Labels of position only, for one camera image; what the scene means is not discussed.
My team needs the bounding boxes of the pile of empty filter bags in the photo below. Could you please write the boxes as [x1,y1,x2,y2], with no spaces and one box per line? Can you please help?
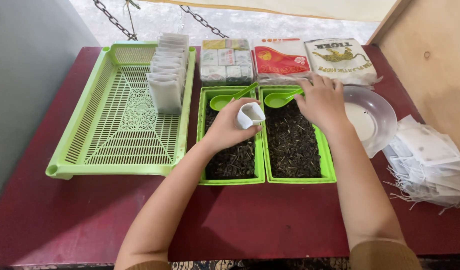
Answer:
[382,114,460,215]

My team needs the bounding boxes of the green plastic spoon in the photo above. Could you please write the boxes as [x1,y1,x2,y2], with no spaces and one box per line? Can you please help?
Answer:
[209,82,259,112]
[264,88,305,109]

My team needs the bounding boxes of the white pack with tiger print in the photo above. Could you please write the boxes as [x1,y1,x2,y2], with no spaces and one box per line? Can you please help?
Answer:
[304,37,384,89]

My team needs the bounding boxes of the dried tea leaves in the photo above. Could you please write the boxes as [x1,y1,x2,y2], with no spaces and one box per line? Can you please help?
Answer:
[265,99,323,179]
[205,100,256,180]

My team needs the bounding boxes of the large green perforated tray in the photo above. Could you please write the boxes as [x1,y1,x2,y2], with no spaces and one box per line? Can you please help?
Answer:
[45,40,197,180]

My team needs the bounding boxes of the plywood panel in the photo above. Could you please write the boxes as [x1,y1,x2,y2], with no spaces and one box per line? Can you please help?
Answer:
[366,0,460,158]

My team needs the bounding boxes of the row of filled tea bags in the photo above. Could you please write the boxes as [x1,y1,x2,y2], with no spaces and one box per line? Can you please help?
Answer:
[146,32,190,115]

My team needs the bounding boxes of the person's right hand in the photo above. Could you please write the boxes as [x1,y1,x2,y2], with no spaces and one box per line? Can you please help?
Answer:
[294,72,353,132]

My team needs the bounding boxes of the white tea bag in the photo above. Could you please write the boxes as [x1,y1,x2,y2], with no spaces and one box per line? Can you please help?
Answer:
[235,102,266,130]

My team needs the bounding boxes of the thin hanging rope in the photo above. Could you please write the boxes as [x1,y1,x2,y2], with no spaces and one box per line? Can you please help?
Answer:
[125,0,141,40]

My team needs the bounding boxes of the clear plastic bowl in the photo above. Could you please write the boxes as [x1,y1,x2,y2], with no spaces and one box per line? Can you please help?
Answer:
[342,85,398,159]

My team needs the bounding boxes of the metal chain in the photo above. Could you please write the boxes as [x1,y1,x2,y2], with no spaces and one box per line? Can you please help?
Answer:
[179,4,230,39]
[92,0,138,41]

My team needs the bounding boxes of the cream fabric sheet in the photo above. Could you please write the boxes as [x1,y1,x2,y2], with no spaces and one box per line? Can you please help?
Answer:
[139,0,398,23]

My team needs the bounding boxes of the person's left hand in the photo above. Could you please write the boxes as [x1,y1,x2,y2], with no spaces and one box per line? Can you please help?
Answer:
[201,97,263,155]

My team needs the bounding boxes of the red label plastic bag pack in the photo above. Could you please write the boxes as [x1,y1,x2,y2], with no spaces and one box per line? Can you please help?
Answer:
[251,37,313,85]

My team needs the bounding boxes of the patterned carpet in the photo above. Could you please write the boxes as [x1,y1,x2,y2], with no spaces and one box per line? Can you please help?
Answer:
[0,255,460,270]

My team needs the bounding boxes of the brown left sleeve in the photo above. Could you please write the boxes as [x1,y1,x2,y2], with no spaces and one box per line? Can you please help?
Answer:
[124,260,173,270]

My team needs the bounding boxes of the brown right sleeve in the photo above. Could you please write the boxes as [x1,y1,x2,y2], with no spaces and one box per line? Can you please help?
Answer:
[349,239,424,270]

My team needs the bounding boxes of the green rectangular plastic container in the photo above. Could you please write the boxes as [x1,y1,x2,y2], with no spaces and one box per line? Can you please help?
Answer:
[258,85,337,185]
[196,86,266,186]

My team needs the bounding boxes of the brown sleeve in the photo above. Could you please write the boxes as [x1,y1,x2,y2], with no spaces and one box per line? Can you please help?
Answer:
[349,239,424,270]
[124,260,173,270]

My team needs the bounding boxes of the plastic-wrapped pack of tea boxes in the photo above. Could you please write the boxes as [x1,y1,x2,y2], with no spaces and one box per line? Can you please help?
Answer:
[199,38,255,87]

